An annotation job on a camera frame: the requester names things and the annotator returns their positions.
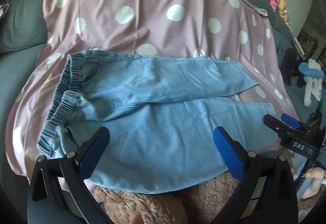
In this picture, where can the dark grey cushion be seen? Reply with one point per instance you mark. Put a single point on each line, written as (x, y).
(280, 33)

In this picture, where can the light blue denim pants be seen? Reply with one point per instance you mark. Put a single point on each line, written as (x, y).
(152, 124)

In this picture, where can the person's right hand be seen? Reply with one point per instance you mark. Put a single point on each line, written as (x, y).
(317, 180)

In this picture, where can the pink polka dot blanket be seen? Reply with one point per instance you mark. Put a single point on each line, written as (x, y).
(142, 17)

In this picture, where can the brown fleece garment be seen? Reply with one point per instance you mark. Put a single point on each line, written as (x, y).
(165, 207)

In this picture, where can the grey ribbed pillow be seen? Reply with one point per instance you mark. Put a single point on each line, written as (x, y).
(23, 23)

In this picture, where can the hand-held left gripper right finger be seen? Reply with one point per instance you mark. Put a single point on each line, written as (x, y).
(226, 154)

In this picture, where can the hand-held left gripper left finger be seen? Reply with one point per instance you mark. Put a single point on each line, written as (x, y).
(94, 154)

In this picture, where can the blue and white cloth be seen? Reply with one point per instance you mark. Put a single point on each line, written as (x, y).
(312, 76)

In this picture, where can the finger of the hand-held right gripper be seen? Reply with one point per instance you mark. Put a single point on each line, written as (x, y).
(272, 123)
(290, 121)

